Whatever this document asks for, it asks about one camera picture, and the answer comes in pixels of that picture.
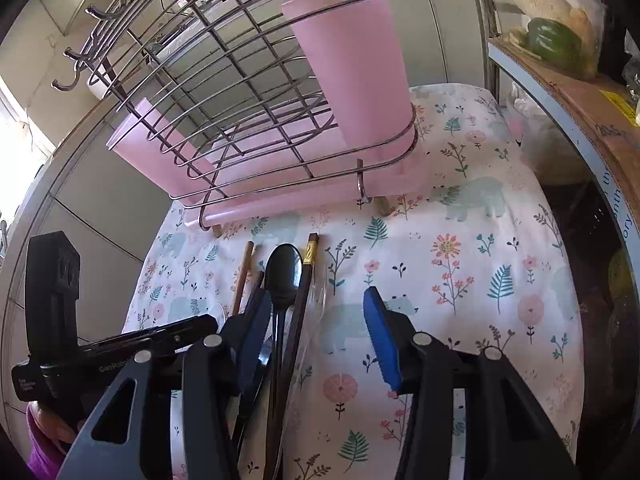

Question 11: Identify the pink drip tray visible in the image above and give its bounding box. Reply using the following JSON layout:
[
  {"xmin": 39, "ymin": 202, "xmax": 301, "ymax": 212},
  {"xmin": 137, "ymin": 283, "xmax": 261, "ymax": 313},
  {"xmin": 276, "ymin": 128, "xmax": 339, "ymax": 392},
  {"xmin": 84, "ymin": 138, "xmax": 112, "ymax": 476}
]
[{"xmin": 105, "ymin": 97, "xmax": 431, "ymax": 231}]

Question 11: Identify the metal wire dish rack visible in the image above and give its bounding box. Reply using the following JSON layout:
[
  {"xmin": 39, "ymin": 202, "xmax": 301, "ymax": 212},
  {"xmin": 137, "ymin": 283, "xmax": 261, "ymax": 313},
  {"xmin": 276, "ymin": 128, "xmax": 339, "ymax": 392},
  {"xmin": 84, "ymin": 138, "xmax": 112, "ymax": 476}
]
[{"xmin": 52, "ymin": 0, "xmax": 418, "ymax": 231}]

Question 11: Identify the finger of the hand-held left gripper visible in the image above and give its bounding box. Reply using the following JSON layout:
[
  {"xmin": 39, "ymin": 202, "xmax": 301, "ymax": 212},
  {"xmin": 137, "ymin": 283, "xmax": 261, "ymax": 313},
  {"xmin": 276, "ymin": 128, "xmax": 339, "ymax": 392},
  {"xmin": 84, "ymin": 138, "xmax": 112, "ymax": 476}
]
[{"xmin": 120, "ymin": 314, "xmax": 219, "ymax": 356}]

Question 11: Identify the white plastic bag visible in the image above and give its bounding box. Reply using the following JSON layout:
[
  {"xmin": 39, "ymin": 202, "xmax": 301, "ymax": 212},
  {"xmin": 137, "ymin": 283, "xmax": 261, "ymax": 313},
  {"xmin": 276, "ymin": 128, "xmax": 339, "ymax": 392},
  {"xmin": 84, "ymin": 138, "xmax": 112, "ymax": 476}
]
[{"xmin": 505, "ymin": 92, "xmax": 593, "ymax": 183}]

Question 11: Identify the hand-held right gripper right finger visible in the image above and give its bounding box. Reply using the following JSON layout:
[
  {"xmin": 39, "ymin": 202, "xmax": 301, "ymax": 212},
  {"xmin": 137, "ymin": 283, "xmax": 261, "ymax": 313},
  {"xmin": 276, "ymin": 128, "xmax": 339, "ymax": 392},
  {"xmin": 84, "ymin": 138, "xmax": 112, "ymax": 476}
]
[{"xmin": 362, "ymin": 286, "xmax": 576, "ymax": 480}]

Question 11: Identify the person's left hand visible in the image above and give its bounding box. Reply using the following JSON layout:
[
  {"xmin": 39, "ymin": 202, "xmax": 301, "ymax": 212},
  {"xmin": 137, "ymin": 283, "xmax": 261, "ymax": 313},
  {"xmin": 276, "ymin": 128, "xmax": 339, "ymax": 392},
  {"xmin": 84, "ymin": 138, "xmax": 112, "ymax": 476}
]
[{"xmin": 27, "ymin": 404, "xmax": 85, "ymax": 445}]

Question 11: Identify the light wooden chopstick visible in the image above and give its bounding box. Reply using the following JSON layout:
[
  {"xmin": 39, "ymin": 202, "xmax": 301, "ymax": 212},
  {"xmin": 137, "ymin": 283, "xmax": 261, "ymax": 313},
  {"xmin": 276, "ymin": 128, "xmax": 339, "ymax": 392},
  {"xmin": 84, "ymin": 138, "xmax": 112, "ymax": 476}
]
[{"xmin": 230, "ymin": 241, "xmax": 256, "ymax": 317}]

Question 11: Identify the dark chopstick with yellow band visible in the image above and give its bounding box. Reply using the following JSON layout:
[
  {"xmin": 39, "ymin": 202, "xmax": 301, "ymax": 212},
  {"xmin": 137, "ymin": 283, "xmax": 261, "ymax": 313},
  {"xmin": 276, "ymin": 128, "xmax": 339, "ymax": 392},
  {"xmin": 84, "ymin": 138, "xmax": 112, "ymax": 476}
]
[{"xmin": 272, "ymin": 232, "xmax": 322, "ymax": 480}]

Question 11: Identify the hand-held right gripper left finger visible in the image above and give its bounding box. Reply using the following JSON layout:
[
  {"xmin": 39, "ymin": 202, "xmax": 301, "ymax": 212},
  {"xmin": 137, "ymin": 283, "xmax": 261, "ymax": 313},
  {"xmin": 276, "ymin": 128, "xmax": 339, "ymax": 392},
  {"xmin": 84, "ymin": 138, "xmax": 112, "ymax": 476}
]
[{"xmin": 56, "ymin": 290, "xmax": 275, "ymax": 480}]

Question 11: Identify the clear plastic vegetable bag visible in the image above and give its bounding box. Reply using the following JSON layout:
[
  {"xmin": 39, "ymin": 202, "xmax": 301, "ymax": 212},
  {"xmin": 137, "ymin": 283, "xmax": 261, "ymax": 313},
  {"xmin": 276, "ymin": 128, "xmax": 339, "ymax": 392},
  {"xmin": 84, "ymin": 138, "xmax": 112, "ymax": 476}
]
[{"xmin": 477, "ymin": 0, "xmax": 607, "ymax": 81}]

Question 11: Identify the floral bear printed tablecloth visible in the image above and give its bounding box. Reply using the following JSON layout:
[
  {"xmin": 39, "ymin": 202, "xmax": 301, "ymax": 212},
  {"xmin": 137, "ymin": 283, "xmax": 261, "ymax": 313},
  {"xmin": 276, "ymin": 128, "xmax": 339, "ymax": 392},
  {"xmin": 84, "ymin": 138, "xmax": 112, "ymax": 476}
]
[{"xmin": 122, "ymin": 82, "xmax": 586, "ymax": 480}]

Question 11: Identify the clear plastic spoon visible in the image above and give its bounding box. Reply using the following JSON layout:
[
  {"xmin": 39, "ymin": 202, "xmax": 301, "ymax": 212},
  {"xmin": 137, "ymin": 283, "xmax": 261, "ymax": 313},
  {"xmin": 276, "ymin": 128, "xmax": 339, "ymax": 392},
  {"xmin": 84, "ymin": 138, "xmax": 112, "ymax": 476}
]
[{"xmin": 285, "ymin": 275, "xmax": 332, "ymax": 461}]

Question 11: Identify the black-handled knife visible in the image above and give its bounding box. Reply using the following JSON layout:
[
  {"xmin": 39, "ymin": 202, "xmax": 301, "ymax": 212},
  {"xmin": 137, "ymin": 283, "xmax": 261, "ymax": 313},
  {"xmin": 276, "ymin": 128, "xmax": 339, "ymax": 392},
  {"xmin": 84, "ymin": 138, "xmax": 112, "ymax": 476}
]
[{"xmin": 231, "ymin": 335, "xmax": 275, "ymax": 461}]

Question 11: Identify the cardboard box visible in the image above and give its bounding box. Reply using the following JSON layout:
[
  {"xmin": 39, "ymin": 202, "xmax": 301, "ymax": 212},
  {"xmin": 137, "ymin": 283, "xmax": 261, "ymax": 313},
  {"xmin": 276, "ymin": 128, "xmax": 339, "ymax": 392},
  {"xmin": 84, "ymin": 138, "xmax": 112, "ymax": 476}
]
[{"xmin": 487, "ymin": 37, "xmax": 640, "ymax": 271}]

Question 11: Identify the green bell pepper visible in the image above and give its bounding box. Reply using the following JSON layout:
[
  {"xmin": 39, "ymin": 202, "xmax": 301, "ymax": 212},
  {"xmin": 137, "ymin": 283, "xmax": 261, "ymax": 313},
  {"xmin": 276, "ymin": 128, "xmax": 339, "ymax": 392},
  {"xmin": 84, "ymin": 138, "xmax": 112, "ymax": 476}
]
[{"xmin": 525, "ymin": 17, "xmax": 585, "ymax": 70}]

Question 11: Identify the pink plastic cutlery holder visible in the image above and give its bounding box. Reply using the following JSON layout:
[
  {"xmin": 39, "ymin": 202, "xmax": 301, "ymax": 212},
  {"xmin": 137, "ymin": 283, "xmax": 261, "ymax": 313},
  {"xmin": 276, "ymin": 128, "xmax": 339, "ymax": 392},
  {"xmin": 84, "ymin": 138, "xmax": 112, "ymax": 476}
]
[{"xmin": 281, "ymin": 0, "xmax": 418, "ymax": 148}]

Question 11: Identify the black spoon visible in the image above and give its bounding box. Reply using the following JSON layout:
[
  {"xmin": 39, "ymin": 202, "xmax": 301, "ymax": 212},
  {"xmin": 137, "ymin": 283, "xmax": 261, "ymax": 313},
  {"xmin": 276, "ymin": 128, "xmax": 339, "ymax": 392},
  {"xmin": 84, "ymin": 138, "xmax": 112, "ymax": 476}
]
[{"xmin": 261, "ymin": 243, "xmax": 305, "ymax": 480}]

